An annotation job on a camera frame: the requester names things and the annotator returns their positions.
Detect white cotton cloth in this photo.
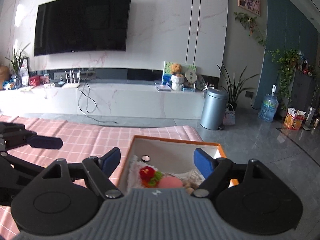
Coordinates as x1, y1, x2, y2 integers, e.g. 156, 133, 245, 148
168, 169, 204, 189

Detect pink egg-shaped sponge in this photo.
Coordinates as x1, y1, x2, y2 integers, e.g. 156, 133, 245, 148
157, 177, 183, 189

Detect red orange crochet flower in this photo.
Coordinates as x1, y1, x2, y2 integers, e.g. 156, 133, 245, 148
139, 166, 163, 188

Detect brown braided plush scarf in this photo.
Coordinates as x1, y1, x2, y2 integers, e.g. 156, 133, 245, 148
183, 181, 199, 195

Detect pink checked tablecloth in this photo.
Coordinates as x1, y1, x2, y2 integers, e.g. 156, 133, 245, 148
0, 114, 203, 240

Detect orange cardboard box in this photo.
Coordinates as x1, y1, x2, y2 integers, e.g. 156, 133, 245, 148
117, 135, 226, 193

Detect small woven basket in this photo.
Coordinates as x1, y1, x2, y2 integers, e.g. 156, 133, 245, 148
222, 103, 235, 126

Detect grey metal trash bin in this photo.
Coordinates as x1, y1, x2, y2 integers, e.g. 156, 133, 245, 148
200, 87, 228, 130

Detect red gift box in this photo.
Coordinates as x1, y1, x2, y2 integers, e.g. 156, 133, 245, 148
29, 75, 41, 86

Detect white wifi router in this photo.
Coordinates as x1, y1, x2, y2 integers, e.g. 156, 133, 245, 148
62, 70, 81, 89

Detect golden round vase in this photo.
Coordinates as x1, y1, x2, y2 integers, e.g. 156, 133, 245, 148
0, 66, 10, 90

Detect white marble TV console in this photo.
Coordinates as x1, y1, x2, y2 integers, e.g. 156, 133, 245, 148
1, 82, 204, 119

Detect blue water bottle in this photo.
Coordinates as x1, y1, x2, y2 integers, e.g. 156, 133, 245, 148
258, 84, 279, 122

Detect potted green grass plant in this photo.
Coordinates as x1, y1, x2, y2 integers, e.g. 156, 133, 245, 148
6, 43, 30, 89

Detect floor plant with long leaves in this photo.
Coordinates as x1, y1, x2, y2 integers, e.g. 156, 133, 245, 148
216, 63, 259, 110

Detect orange snack box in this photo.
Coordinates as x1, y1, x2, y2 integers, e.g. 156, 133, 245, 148
284, 107, 306, 131

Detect white knitted pot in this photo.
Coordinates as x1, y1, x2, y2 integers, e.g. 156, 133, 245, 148
171, 74, 185, 91

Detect white round hand fan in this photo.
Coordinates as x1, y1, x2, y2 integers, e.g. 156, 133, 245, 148
185, 69, 197, 84

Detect green picture book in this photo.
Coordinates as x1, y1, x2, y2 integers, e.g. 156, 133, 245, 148
161, 61, 174, 87

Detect brown teddy bear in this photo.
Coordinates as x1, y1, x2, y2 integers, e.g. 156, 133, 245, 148
170, 63, 182, 75

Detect dark grey cabinet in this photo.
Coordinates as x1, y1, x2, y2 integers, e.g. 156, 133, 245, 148
290, 70, 316, 112

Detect ivy on cabinet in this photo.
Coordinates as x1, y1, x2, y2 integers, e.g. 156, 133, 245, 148
270, 49, 300, 110

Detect hanging ivy plant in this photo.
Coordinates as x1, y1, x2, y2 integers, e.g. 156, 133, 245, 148
233, 12, 266, 49

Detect black power cable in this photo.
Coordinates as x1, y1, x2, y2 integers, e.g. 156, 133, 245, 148
77, 77, 118, 125

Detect black wall television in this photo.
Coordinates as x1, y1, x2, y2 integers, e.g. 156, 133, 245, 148
34, 0, 131, 56

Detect framed wall picture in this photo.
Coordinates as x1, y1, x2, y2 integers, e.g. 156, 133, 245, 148
238, 0, 260, 16

